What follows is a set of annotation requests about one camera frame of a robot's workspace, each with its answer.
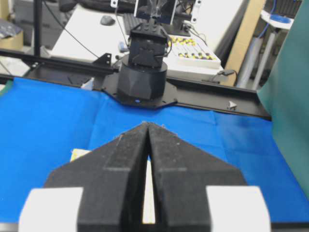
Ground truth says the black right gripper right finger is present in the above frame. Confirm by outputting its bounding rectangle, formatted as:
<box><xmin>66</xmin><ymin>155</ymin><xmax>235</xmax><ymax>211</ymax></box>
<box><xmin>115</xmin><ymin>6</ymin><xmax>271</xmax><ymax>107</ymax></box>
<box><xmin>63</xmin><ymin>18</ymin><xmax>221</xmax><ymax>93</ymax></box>
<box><xmin>148</xmin><ymin>123</ymin><xmax>271</xmax><ymax>232</ymax></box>

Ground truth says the black aluminium frame rail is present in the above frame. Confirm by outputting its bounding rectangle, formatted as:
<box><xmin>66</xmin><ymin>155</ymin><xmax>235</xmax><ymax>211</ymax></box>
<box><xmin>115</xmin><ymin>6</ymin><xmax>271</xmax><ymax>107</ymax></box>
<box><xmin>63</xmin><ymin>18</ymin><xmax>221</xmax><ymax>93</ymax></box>
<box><xmin>0</xmin><ymin>49</ymin><xmax>271</xmax><ymax>120</ymax></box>

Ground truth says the black monitor stand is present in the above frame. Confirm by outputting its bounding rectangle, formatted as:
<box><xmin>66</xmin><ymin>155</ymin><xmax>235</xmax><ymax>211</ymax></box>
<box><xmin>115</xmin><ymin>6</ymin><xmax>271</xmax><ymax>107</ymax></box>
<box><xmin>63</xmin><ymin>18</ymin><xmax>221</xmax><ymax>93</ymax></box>
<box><xmin>159</xmin><ymin>0</ymin><xmax>195</xmax><ymax>36</ymax></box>

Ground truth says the green curtain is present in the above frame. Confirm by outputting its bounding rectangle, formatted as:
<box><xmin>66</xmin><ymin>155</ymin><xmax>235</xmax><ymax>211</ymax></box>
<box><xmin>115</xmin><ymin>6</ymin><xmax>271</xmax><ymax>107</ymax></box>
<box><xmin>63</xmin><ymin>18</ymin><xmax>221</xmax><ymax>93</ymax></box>
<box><xmin>258</xmin><ymin>0</ymin><xmax>309</xmax><ymax>184</ymax></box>

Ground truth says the white box of coloured items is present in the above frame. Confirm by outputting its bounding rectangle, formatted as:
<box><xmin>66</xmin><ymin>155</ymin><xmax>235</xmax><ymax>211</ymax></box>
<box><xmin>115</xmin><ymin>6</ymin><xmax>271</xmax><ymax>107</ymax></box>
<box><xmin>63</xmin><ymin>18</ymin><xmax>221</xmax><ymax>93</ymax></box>
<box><xmin>166</xmin><ymin>36</ymin><xmax>221</xmax><ymax>69</ymax></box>

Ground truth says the grey computer mouse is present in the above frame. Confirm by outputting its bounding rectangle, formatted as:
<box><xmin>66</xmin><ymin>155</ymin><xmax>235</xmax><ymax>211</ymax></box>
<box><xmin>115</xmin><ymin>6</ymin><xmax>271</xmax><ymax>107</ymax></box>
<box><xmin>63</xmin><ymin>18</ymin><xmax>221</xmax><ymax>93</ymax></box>
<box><xmin>100</xmin><ymin>15</ymin><xmax>115</xmax><ymax>26</ymax></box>

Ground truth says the black vertical pole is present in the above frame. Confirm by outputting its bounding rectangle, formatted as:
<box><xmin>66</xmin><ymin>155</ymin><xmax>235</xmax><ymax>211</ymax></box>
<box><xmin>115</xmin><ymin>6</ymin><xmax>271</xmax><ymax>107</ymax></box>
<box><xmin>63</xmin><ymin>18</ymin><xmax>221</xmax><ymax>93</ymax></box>
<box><xmin>33</xmin><ymin>0</ymin><xmax>42</xmax><ymax>57</ymax></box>

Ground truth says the yellow checked towel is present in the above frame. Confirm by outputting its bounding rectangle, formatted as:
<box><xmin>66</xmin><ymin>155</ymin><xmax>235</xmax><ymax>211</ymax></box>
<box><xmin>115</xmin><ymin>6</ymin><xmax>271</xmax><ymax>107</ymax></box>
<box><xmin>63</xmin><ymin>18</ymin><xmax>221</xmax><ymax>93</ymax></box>
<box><xmin>70</xmin><ymin>148</ymin><xmax>91</xmax><ymax>162</ymax></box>

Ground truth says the white desk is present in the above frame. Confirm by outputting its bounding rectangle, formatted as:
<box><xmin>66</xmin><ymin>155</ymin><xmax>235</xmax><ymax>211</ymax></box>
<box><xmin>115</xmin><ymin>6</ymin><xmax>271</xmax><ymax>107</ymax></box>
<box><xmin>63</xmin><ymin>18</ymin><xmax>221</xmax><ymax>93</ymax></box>
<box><xmin>50</xmin><ymin>0</ymin><xmax>254</xmax><ymax>80</ymax></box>

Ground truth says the black keyboard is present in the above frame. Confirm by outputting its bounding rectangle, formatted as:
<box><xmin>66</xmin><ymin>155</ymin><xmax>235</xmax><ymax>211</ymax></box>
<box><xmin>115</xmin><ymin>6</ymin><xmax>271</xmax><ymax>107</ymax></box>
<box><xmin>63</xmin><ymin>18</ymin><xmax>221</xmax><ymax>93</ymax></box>
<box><xmin>123</xmin><ymin>13</ymin><xmax>143</xmax><ymax>35</ymax></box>

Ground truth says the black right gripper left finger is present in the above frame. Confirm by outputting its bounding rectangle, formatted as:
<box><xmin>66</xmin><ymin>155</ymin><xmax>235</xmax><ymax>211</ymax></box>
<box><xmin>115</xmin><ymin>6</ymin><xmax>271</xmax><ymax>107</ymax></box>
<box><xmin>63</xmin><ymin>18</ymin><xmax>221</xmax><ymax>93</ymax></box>
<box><xmin>18</xmin><ymin>123</ymin><xmax>148</xmax><ymax>232</ymax></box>

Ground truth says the blue table cloth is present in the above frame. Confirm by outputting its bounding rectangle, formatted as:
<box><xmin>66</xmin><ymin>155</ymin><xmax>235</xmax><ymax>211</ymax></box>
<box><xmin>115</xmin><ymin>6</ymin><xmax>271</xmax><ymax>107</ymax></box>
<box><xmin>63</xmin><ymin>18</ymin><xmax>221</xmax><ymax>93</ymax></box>
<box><xmin>0</xmin><ymin>78</ymin><xmax>309</xmax><ymax>223</ymax></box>

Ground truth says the cardboard panel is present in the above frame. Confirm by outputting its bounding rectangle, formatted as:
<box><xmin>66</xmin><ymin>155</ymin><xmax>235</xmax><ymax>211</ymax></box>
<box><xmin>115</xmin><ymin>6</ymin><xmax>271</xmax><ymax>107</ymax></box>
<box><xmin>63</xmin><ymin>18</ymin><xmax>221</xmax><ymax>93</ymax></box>
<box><xmin>225</xmin><ymin>0</ymin><xmax>266</xmax><ymax>73</ymax></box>

